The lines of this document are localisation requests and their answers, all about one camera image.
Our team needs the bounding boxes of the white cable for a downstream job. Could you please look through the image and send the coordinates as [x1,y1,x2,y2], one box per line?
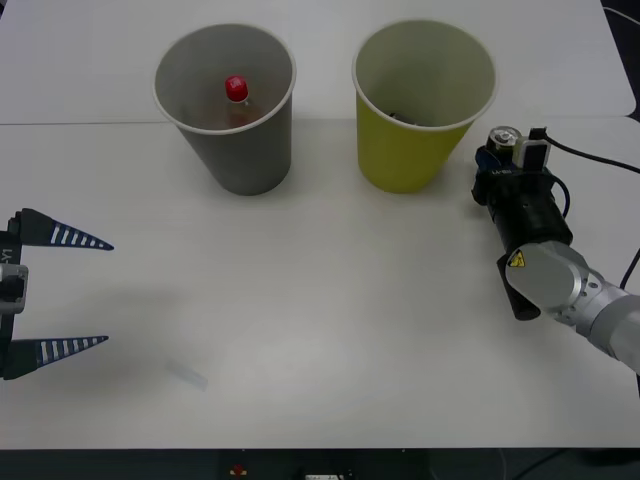
[601,5,640,24]

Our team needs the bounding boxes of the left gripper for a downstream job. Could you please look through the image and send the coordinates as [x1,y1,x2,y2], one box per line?
[0,207,115,382]

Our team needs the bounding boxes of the black drink can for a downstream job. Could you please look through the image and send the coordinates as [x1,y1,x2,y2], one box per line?
[487,126,524,167]

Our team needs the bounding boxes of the yellow-green plastic bin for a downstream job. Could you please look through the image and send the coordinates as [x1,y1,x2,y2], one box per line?
[351,19,498,195]

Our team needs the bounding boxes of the grey plastic bin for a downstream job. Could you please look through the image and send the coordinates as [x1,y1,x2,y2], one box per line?
[152,23,297,197]

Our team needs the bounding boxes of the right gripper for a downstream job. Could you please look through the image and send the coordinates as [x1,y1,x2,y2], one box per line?
[470,145,556,212]

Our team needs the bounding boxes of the red-capped plastic bottle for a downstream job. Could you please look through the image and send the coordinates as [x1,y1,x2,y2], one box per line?
[222,75,264,129]

